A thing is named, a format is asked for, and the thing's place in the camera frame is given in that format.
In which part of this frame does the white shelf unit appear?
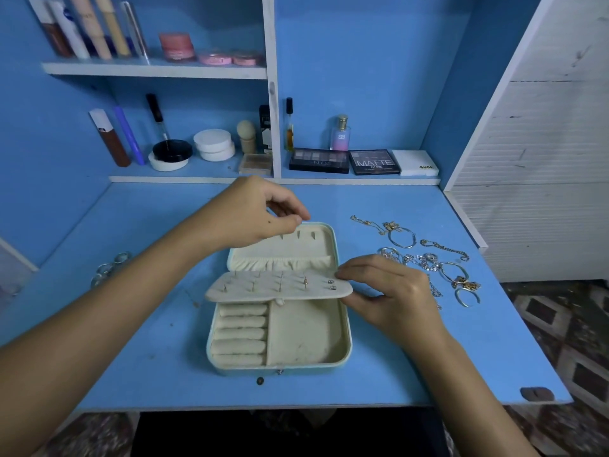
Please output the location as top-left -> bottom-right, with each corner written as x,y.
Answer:
41,0 -> 441,185

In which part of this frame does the brown lipstick tube white cap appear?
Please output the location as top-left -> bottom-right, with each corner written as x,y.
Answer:
88,108 -> 133,168

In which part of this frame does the white round cream jar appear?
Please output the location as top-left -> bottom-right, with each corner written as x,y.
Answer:
193,128 -> 237,164

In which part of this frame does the black makeup brush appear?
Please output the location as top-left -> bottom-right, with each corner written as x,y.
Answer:
145,93 -> 173,143

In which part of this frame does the square brown powder compact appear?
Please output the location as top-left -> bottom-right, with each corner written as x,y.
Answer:
238,153 -> 275,177

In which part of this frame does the dark eyeshadow palette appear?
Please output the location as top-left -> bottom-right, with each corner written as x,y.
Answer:
288,148 -> 351,175

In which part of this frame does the pile of silver rings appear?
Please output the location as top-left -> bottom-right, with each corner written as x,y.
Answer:
90,250 -> 134,289

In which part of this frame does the beige makeup sponge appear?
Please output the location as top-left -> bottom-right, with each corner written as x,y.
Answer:
236,119 -> 259,155

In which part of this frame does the short beige cosmetic tube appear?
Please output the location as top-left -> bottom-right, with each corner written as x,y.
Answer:
92,0 -> 133,58

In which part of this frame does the white tube blue label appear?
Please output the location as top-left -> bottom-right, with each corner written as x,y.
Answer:
48,0 -> 91,61

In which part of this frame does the person's left hand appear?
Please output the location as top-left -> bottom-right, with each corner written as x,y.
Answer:
195,176 -> 310,253

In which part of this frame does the white slatted cabinet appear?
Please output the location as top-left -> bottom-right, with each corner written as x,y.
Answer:
444,0 -> 609,284

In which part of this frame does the small pink perfume bottle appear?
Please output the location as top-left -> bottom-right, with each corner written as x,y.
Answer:
329,115 -> 351,152

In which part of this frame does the white flat box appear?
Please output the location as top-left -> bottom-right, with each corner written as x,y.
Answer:
391,149 -> 441,178

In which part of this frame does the black lettered eyeshadow palette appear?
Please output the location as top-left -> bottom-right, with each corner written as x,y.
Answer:
347,149 -> 402,176

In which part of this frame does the black cosmetic bottle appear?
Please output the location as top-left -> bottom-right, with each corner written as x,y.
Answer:
259,103 -> 273,154

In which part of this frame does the white framed marbled panel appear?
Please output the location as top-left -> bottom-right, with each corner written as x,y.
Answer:
0,237 -> 39,293

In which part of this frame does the blue cosmetic tube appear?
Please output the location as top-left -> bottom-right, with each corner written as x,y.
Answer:
112,106 -> 148,166

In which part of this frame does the white bowl black inside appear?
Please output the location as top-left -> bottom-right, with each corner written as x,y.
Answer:
147,138 -> 194,173

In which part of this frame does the person's right hand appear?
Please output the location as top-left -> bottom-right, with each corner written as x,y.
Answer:
333,254 -> 450,358

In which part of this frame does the person's right forearm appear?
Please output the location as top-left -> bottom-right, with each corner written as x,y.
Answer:
414,330 -> 544,457

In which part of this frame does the person's dark clothing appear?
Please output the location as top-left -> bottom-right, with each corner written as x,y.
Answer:
128,409 -> 449,457

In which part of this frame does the cream jewellery box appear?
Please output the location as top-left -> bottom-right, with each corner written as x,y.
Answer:
204,220 -> 355,375

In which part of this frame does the person's left forearm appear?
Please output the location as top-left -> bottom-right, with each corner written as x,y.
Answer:
0,218 -> 225,457

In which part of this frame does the thin dark cosmetic bottle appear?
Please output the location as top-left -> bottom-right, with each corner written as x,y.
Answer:
284,96 -> 295,152

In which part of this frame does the pink round jar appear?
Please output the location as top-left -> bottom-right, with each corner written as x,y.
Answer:
158,32 -> 196,63

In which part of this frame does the pile of silver bracelets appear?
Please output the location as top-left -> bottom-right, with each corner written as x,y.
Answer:
349,214 -> 481,308

